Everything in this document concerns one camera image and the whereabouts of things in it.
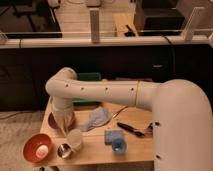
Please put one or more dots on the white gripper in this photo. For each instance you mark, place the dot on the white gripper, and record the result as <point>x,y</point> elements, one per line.
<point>64,118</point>

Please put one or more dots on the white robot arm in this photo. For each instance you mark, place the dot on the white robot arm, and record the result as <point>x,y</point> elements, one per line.
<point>181,114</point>

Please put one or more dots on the small metal cup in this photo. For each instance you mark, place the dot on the small metal cup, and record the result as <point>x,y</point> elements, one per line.
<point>64,151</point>

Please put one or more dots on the small blue cup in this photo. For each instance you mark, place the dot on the small blue cup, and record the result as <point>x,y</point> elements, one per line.
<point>119,146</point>

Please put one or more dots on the purple bowl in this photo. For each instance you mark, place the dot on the purple bowl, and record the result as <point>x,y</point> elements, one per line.
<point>52,123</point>

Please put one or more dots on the light blue cloth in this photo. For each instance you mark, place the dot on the light blue cloth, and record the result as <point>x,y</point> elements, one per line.
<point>97,118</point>

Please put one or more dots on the white egg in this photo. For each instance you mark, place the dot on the white egg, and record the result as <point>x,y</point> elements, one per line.
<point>42,151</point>

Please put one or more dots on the red bowl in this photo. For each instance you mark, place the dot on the red bowl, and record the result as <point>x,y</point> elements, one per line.
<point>30,147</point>

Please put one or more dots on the blue sponge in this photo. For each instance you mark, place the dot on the blue sponge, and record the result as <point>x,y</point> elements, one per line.
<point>110,135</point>

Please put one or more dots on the green tray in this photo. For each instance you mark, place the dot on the green tray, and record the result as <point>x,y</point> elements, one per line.
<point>91,76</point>

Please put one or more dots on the metal spoon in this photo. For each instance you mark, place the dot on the metal spoon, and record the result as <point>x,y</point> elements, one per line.
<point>119,111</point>

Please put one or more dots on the black brush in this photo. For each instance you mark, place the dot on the black brush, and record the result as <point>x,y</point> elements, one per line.
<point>130,129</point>

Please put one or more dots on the small dark toy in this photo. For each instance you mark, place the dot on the small dark toy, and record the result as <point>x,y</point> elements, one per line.
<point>149,129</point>

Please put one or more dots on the white railing bar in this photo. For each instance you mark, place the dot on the white railing bar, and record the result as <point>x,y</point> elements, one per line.
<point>107,41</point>

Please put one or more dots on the black tool on desk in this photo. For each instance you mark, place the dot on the black tool on desk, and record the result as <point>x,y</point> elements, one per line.
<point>130,32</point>

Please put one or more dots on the grey upright bracket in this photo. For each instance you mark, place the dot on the grey upright bracket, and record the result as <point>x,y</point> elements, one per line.
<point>94,23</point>

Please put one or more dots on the grey angled bracket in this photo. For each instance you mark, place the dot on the grey angled bracket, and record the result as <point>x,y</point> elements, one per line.
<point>188,31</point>

